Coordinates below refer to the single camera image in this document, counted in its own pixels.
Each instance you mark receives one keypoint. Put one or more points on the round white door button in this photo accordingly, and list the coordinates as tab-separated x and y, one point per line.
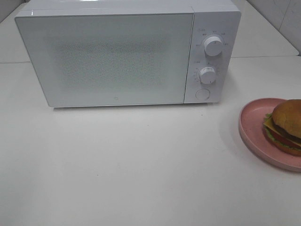
203	94

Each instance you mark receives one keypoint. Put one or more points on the pink speckled plate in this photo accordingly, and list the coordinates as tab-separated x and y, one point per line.
252	132

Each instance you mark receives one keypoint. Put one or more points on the toy burger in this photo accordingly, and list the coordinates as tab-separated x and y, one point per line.
283	126

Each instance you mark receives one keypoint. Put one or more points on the white microwave oven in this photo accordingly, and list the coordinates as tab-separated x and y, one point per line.
220	17

